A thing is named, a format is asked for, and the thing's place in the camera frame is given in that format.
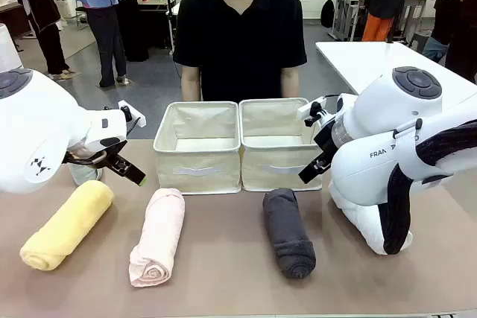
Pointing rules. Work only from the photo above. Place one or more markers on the white side table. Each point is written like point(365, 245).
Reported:
point(357, 65)

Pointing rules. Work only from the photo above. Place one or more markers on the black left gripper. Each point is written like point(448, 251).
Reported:
point(110, 156)

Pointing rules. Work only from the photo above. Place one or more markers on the brown table mat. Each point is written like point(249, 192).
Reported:
point(231, 251)

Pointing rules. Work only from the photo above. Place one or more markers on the white air purifier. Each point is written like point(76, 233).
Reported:
point(7, 50)

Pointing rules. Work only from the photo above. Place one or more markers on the person's right forearm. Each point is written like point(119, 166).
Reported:
point(191, 83)

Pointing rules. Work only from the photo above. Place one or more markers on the bystander in blue shirt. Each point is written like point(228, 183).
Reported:
point(100, 16)

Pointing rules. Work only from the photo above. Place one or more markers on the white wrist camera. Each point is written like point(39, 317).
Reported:
point(134, 115)
point(311, 107)

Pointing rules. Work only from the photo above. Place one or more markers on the black backpack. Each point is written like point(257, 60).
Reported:
point(328, 12)

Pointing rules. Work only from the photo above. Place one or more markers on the bystander in black vest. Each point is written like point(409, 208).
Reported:
point(41, 16)

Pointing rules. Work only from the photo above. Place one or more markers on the metal frame background table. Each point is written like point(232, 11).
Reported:
point(346, 9)

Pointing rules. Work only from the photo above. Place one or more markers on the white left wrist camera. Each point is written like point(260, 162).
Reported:
point(134, 115)

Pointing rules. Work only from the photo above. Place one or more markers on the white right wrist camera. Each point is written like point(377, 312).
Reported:
point(311, 107)

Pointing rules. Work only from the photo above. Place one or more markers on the pink towel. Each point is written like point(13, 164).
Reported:
point(160, 236)

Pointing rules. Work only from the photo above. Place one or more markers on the dark grey towel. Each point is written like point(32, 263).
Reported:
point(288, 232)

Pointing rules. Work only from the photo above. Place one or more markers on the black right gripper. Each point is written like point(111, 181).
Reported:
point(325, 143)

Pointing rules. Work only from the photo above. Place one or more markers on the beige fabric storage bin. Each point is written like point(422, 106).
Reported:
point(197, 169)
point(279, 169)

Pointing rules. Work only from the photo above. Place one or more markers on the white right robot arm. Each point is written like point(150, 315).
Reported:
point(357, 176)

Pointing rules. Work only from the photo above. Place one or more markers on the yellow towel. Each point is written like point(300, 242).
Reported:
point(67, 223)

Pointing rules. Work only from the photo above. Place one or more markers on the person in black shirt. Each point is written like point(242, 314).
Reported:
point(238, 38)

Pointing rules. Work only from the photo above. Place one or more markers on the bystander in olive jacket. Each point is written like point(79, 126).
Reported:
point(134, 16)

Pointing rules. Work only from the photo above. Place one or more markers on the person's left forearm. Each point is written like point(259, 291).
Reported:
point(290, 81)

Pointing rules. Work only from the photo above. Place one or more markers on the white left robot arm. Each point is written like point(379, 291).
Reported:
point(41, 128)

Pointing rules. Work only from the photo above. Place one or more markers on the bystander in grey top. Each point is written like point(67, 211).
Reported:
point(454, 16)

